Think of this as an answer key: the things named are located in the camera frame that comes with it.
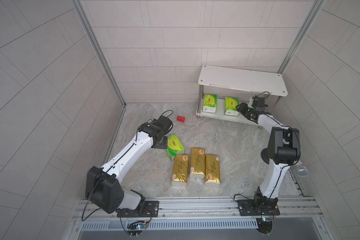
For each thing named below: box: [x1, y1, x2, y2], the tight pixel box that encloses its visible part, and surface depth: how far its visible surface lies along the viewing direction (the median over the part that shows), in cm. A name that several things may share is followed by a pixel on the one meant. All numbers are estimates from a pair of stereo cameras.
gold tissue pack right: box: [204, 154, 221, 188], surface depth 79 cm
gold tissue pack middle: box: [189, 148, 206, 180], surface depth 81 cm
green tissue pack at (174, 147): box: [166, 134, 185, 161], surface depth 88 cm
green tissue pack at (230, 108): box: [224, 96, 240, 117], surface depth 102 cm
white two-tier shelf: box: [196, 65, 288, 125], surface depth 88 cm
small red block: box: [176, 115, 186, 123], surface depth 109 cm
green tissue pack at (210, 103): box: [202, 93, 218, 114], surface depth 104 cm
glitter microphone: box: [294, 159, 309, 178], surface depth 66 cm
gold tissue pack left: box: [171, 154, 190, 187], surface depth 79 cm
